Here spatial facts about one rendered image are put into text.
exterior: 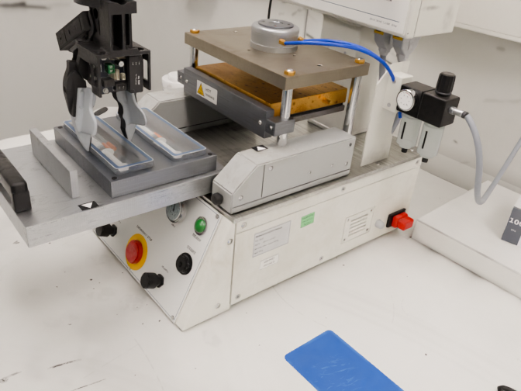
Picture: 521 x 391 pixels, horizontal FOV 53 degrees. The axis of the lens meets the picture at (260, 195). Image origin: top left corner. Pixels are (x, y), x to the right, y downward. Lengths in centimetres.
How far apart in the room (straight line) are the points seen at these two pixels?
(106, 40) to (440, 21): 54
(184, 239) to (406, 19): 48
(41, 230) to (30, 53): 171
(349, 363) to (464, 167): 71
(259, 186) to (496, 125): 71
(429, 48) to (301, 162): 66
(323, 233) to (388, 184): 17
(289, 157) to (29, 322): 46
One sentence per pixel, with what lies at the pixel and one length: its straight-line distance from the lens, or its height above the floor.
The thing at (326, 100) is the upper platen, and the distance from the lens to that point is 87.
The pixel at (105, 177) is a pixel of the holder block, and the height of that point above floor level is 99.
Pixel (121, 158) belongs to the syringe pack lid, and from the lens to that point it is 73.
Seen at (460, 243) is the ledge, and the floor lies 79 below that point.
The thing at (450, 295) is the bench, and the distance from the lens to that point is 99.
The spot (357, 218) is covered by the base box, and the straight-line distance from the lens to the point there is 98.
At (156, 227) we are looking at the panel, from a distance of 88.
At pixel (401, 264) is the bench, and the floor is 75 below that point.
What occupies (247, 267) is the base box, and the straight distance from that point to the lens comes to 83.
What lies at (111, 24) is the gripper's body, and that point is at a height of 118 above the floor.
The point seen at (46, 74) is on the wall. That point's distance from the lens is 239.
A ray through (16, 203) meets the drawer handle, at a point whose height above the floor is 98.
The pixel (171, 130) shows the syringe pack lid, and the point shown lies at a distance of 82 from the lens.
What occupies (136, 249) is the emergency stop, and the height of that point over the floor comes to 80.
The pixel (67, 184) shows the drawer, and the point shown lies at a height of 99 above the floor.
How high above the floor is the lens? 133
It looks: 30 degrees down
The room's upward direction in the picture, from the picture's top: 6 degrees clockwise
